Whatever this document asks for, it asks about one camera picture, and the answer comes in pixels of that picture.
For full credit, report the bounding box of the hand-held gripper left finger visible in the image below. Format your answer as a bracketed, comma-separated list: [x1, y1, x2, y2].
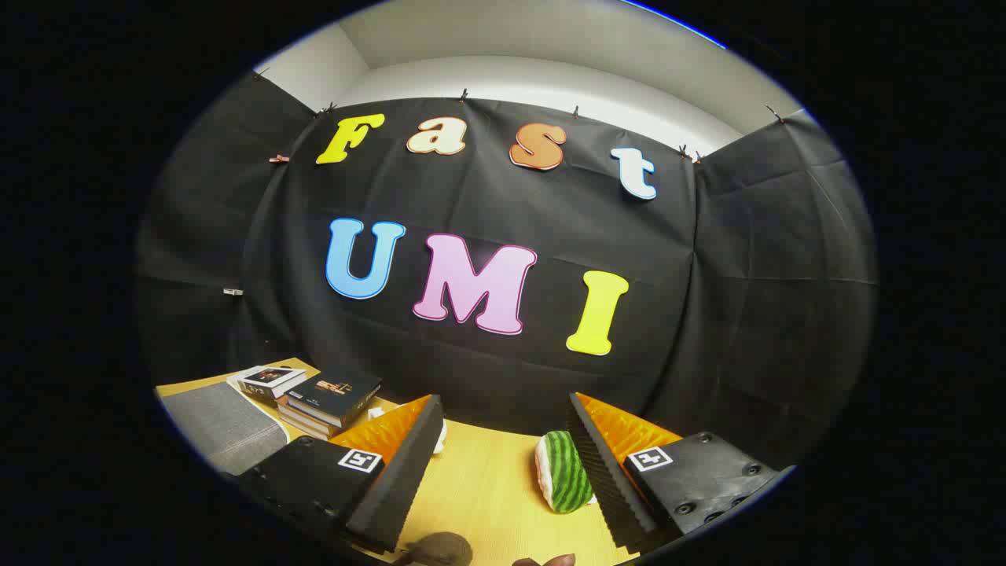
[236, 395, 446, 555]

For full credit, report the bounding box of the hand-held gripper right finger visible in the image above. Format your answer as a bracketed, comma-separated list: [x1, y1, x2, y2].
[567, 391, 788, 552]

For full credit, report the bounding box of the brown fuzzy shoe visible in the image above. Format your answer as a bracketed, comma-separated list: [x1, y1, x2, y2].
[397, 532, 474, 566]

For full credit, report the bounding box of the grey fabric storage box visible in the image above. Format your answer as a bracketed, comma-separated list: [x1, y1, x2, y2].
[161, 383, 290, 476]

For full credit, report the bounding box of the white flat picture box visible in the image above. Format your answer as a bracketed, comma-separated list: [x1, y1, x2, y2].
[226, 366, 307, 407]

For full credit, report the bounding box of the watermelon slice plush toy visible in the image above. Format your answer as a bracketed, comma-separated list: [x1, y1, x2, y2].
[535, 430, 596, 514]

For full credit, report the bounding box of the white ghost plush toy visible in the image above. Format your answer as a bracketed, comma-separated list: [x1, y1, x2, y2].
[368, 406, 449, 455]

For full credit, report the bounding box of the brown book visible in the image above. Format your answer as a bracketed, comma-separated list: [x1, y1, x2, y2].
[279, 403, 372, 435]
[277, 413, 347, 441]

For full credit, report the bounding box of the dark blue book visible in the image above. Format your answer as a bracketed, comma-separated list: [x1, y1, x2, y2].
[283, 371, 384, 429]

